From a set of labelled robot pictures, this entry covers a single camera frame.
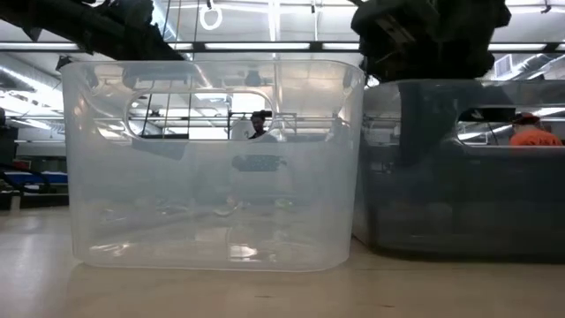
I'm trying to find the white hanging ring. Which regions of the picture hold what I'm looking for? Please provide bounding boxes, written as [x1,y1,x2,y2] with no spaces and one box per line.
[199,2,224,32]

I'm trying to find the clear plastic bin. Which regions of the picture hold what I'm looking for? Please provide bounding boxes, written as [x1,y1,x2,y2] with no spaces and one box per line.
[60,59,366,273]

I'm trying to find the black curved cable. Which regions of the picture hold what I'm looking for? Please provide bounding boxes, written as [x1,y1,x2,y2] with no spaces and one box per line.
[0,162,52,195]

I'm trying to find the smoke grey plastic bin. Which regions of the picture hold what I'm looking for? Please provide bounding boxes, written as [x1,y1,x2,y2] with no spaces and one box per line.
[352,78,565,262]

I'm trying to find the white ceiling air vent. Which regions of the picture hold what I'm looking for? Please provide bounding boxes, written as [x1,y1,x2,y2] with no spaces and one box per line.
[493,53,514,80]

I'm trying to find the blue table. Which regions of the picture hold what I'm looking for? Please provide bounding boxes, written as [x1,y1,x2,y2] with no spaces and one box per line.
[0,170,70,186]

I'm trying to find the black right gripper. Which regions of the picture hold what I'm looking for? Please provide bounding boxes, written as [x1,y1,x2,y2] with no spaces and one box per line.
[350,0,513,83]

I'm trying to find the long ceiling light bar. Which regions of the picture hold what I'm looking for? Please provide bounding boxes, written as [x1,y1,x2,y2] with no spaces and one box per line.
[0,41,565,55]

